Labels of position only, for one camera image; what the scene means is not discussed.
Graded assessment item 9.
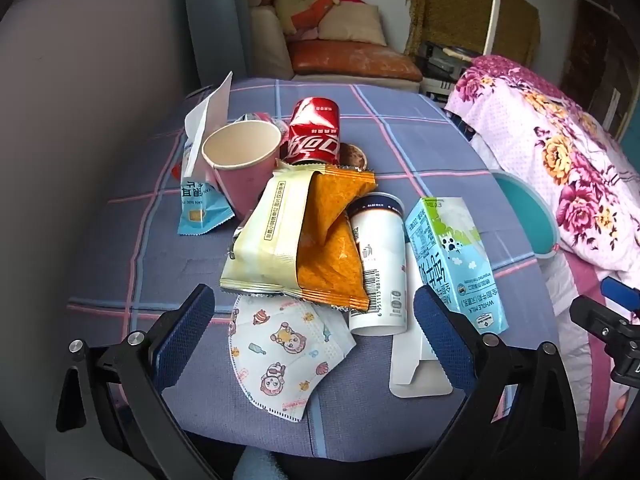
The cream sofa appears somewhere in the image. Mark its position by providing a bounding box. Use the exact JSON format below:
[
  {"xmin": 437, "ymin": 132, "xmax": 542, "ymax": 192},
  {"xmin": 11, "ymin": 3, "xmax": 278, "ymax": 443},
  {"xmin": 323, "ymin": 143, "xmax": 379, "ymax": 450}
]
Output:
[{"xmin": 245, "ymin": 0, "xmax": 424, "ymax": 94}]

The teal door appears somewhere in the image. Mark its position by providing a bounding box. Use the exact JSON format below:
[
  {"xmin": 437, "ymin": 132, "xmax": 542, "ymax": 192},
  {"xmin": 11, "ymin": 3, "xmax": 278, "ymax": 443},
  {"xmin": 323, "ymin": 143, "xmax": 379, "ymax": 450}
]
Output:
[{"xmin": 621, "ymin": 104, "xmax": 640, "ymax": 142}]

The white cylindrical drink can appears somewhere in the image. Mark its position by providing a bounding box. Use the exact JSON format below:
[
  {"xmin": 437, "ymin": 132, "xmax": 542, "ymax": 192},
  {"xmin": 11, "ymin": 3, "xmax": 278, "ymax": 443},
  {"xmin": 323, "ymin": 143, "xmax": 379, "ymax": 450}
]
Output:
[{"xmin": 348, "ymin": 192, "xmax": 407, "ymax": 337}]

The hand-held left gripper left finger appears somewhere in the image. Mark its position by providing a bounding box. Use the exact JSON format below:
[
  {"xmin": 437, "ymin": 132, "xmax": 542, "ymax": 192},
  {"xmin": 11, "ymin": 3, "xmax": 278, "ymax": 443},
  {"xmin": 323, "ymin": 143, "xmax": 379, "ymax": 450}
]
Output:
[{"xmin": 47, "ymin": 284, "xmax": 221, "ymax": 480}]

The pink floral blanket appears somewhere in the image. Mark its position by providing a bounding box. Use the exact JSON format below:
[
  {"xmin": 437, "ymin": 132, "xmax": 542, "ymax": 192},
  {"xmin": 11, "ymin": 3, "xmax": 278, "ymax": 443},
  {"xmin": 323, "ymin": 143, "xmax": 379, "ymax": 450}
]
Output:
[{"xmin": 444, "ymin": 55, "xmax": 640, "ymax": 275}]

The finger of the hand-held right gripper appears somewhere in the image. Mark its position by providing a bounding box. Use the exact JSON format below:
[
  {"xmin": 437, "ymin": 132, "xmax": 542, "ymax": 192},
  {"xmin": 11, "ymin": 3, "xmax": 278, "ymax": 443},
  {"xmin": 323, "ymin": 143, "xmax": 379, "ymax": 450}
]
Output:
[
  {"xmin": 570, "ymin": 296, "xmax": 640, "ymax": 346},
  {"xmin": 601, "ymin": 276, "xmax": 640, "ymax": 311}
]

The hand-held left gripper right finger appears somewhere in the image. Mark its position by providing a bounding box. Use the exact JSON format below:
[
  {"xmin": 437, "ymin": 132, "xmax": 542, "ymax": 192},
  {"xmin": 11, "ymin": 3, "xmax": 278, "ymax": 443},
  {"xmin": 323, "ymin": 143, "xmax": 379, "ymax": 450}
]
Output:
[{"xmin": 405, "ymin": 285, "xmax": 581, "ymax": 480}]

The plaid purple tablecloth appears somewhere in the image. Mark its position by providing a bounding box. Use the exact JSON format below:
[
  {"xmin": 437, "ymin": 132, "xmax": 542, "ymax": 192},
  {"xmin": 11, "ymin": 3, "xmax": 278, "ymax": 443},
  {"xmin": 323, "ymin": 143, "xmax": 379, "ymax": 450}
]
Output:
[{"xmin": 65, "ymin": 77, "xmax": 562, "ymax": 461}]

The white paper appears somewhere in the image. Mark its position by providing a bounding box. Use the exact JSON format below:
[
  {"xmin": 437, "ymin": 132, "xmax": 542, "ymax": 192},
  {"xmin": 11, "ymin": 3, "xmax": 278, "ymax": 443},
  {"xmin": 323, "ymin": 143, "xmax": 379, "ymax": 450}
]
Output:
[{"xmin": 184, "ymin": 71, "xmax": 234, "ymax": 182}]

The cream snack packet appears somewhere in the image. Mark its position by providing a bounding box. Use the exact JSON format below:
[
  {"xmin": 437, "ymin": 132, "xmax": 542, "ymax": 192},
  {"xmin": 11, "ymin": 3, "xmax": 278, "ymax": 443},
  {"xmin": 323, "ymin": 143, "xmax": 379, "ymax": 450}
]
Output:
[{"xmin": 220, "ymin": 160, "xmax": 313, "ymax": 297}]

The dark wooden cabinet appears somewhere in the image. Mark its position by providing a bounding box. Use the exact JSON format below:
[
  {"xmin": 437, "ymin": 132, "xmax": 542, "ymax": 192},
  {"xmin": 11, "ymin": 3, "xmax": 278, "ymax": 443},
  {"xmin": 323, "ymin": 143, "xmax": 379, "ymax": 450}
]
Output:
[{"xmin": 560, "ymin": 0, "xmax": 640, "ymax": 128}]

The beige pillow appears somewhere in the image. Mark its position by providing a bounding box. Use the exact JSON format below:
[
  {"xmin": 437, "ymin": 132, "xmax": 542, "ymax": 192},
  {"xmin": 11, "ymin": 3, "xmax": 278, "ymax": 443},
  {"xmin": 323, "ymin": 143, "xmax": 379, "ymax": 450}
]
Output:
[{"xmin": 317, "ymin": 4, "xmax": 389, "ymax": 46}]

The pink bed skirt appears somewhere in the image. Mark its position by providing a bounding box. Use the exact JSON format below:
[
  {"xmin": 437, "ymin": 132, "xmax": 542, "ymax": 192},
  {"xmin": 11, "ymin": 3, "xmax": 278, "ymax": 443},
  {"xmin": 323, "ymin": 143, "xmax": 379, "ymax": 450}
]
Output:
[{"xmin": 542, "ymin": 250, "xmax": 640, "ymax": 461}]

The blue snack wrapper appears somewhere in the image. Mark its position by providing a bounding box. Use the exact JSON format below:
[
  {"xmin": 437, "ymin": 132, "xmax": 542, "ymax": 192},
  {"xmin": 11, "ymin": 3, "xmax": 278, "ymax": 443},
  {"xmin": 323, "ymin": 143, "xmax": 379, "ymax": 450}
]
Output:
[{"xmin": 177, "ymin": 140, "xmax": 236, "ymax": 236}]

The orange seat cushion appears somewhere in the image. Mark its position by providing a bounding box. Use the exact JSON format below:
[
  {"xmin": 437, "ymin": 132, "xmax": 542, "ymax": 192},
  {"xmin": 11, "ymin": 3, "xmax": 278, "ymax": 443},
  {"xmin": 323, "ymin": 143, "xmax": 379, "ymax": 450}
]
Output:
[{"xmin": 287, "ymin": 39, "xmax": 424, "ymax": 82}]

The black electronic device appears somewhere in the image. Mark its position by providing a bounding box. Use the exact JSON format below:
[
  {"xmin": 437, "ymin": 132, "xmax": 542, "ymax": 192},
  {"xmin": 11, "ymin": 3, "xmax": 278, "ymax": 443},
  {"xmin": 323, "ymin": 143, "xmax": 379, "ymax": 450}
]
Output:
[{"xmin": 416, "ymin": 40, "xmax": 483, "ymax": 96}]

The pink paper cup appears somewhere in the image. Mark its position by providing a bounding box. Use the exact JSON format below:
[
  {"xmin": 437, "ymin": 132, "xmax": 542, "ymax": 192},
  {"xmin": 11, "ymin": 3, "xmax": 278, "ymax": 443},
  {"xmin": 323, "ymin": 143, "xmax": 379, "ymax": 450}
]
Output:
[{"xmin": 201, "ymin": 121, "xmax": 283, "ymax": 221}]

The grey blue curtain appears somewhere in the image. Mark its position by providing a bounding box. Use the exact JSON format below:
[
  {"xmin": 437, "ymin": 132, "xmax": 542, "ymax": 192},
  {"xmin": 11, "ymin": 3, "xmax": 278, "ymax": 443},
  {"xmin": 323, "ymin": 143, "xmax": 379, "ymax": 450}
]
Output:
[{"xmin": 181, "ymin": 0, "xmax": 251, "ymax": 88}]

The yellow orange plush pillow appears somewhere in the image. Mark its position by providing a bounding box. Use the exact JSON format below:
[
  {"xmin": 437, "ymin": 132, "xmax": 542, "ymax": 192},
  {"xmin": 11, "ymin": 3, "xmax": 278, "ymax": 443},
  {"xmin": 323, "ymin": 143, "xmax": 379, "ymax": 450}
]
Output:
[{"xmin": 275, "ymin": 0, "xmax": 342, "ymax": 37}]

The leopard print cloth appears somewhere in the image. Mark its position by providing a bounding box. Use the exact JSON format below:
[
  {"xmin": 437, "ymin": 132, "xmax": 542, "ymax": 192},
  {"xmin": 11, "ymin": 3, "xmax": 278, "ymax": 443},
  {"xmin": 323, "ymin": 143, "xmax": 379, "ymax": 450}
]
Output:
[{"xmin": 405, "ymin": 0, "xmax": 542, "ymax": 67}]

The teal trash bin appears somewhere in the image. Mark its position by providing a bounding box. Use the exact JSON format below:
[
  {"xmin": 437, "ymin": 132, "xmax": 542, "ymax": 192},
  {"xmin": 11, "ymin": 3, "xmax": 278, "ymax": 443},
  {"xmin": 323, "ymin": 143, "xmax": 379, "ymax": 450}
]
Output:
[{"xmin": 491, "ymin": 172, "xmax": 560, "ymax": 260}]

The red soda can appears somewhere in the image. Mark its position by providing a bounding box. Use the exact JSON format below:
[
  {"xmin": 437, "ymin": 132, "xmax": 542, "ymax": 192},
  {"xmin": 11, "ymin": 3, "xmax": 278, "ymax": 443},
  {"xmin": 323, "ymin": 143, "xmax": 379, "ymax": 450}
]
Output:
[{"xmin": 279, "ymin": 97, "xmax": 342, "ymax": 167}]

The blue green milk carton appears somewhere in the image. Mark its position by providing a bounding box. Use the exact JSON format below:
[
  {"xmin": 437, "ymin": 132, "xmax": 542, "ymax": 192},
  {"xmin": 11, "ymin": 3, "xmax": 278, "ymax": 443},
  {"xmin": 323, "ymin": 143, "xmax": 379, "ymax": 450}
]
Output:
[{"xmin": 404, "ymin": 197, "xmax": 509, "ymax": 334}]

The orange snack packet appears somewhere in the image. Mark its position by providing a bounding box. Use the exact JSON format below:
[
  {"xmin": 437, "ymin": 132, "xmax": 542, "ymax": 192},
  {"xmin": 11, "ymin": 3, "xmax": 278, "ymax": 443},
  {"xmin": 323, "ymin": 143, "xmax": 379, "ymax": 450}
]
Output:
[{"xmin": 295, "ymin": 166, "xmax": 377, "ymax": 312}]

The white pole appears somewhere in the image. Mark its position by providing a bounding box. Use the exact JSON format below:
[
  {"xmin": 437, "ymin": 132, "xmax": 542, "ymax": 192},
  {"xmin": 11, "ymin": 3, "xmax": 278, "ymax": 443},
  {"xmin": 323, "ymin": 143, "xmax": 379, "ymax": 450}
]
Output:
[{"xmin": 481, "ymin": 0, "xmax": 504, "ymax": 57}]

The person's right hand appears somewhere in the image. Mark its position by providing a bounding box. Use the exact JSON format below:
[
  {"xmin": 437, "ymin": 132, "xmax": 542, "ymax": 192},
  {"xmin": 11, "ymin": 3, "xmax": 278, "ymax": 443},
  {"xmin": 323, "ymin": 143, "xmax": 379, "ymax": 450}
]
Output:
[{"xmin": 606, "ymin": 391, "xmax": 632, "ymax": 443}]

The cartoon print face mask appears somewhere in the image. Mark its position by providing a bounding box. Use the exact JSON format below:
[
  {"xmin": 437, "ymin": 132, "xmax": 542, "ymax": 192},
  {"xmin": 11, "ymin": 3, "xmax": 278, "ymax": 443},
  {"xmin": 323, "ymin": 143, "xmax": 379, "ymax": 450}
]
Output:
[{"xmin": 228, "ymin": 293, "xmax": 357, "ymax": 423}]

